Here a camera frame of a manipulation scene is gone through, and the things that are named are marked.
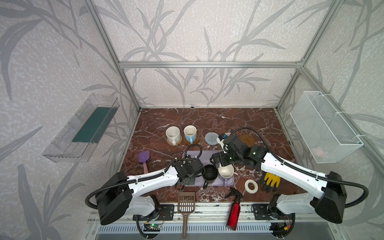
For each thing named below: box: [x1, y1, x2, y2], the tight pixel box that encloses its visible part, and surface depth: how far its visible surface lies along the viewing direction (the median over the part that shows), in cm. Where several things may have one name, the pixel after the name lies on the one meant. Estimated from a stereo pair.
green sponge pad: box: [72, 107, 119, 144], surface depth 67 cm
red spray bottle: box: [224, 186, 244, 231], surface depth 73 cm
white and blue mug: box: [183, 125, 197, 144], surface depth 96 cm
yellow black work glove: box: [263, 172, 281, 193], surface depth 82 cm
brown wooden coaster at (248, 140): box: [240, 134, 255, 148], surface depth 104 cm
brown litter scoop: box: [177, 192, 196, 239], surface depth 78 cm
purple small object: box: [138, 150, 150, 164], surface depth 96 cm
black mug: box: [201, 164, 218, 189], surface depth 80 cm
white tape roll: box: [244, 179, 259, 194], surface depth 83 cm
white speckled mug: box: [165, 126, 181, 146], surface depth 98 cm
